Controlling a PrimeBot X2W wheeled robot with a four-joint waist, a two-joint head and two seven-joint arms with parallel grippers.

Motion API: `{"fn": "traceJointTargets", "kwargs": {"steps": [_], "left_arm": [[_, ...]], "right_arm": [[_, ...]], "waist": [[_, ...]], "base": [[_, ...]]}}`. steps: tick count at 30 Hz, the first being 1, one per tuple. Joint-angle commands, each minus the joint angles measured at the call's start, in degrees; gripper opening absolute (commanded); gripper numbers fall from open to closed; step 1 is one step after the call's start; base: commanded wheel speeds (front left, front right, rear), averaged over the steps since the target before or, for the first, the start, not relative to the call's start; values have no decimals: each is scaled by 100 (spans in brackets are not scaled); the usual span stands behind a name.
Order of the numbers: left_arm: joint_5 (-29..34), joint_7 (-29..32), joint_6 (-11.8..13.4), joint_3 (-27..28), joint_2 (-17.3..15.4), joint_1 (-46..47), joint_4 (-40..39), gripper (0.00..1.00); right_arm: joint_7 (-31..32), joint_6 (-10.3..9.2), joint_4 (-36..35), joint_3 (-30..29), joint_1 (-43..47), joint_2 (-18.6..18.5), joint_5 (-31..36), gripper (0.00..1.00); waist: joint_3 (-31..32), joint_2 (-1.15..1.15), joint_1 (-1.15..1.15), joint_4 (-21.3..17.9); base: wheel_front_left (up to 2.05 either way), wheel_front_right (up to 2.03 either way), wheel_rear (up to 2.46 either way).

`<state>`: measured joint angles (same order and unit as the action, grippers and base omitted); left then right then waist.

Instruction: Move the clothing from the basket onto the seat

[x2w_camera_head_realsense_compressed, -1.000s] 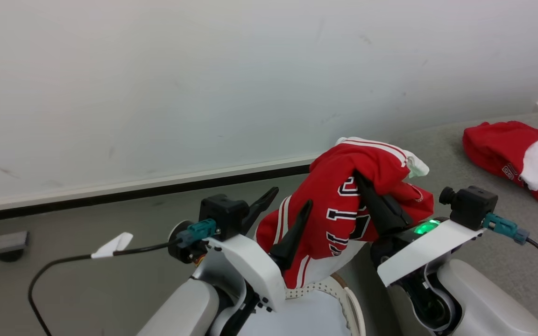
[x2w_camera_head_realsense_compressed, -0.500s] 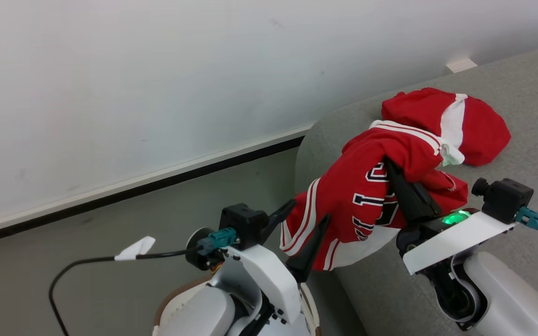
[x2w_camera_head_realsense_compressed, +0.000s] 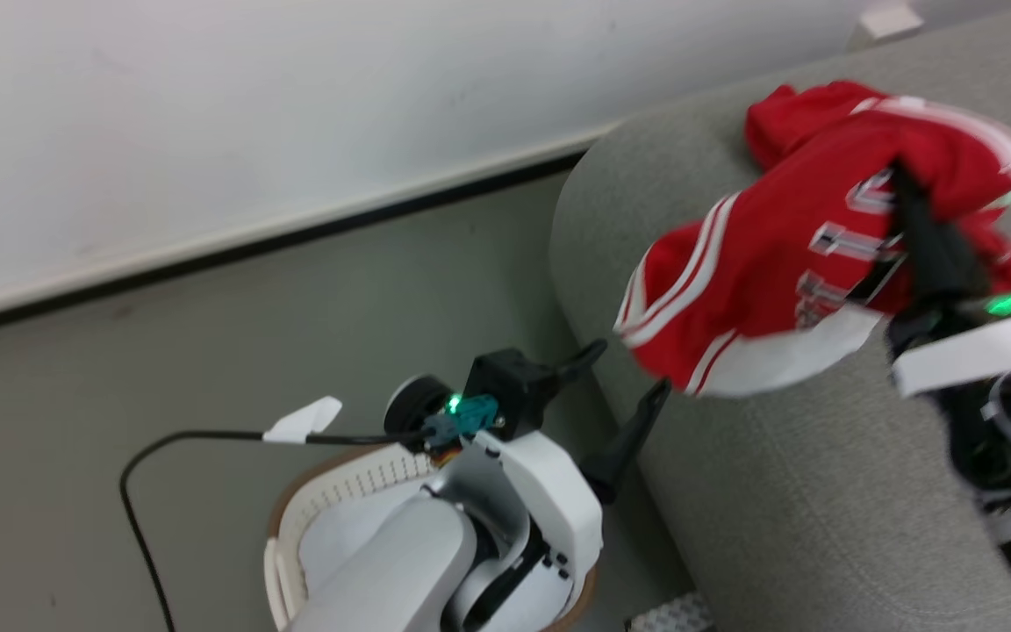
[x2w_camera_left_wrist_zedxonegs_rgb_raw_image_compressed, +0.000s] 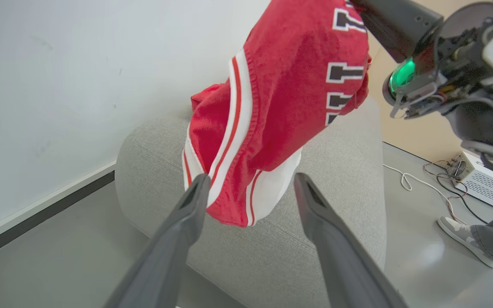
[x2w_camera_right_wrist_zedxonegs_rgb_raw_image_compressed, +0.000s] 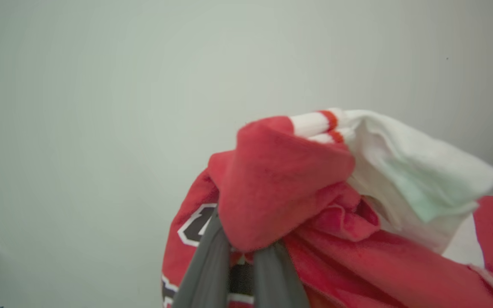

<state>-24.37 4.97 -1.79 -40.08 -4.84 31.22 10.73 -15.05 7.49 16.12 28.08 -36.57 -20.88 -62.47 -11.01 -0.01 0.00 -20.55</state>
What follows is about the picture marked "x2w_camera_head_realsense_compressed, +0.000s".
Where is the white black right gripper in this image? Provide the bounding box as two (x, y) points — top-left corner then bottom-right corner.
(886, 162), (1011, 399)

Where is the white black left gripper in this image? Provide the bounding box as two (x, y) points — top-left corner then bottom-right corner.
(460, 341), (673, 608)

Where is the red and white jersey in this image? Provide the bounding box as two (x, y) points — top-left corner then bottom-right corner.
(613, 81), (1011, 399)

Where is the grey fabric sofa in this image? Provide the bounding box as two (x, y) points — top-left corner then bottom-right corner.
(549, 0), (1011, 632)

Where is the white perforated plastic piece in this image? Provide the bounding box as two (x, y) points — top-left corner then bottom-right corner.
(627, 592), (717, 632)

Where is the white basket with brown rim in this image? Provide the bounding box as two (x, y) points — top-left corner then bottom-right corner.
(264, 443), (599, 632)

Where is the white and black baseboard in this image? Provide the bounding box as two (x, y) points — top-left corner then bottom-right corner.
(0, 123), (622, 341)

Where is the teal cable connector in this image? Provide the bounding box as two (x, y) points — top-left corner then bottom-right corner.
(422, 395), (501, 450)

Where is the small white wall box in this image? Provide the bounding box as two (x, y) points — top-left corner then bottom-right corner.
(848, 4), (925, 51)

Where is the white cable tag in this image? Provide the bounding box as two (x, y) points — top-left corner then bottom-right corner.
(262, 397), (344, 444)

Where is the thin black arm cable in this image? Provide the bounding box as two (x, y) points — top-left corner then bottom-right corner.
(119, 428), (436, 632)

